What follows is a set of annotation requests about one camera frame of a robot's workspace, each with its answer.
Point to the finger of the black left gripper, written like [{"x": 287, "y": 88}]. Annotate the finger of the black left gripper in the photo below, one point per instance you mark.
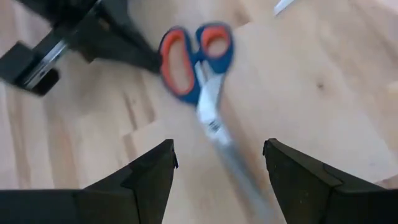
[{"x": 109, "y": 40}]

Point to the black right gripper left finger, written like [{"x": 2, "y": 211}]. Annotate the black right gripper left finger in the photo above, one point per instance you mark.
[{"x": 93, "y": 205}]

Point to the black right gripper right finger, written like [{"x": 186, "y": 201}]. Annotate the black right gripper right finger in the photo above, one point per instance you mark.
[{"x": 326, "y": 202}]

